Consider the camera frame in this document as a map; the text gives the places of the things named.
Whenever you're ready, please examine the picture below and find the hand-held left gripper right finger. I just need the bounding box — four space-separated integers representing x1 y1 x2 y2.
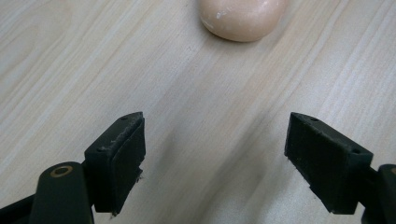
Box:
284 112 375 216

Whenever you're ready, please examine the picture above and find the beige egg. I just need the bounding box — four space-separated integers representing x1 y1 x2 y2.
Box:
198 0 290 43

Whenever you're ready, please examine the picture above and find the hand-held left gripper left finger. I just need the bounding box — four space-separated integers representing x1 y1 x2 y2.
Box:
83 111 147 217

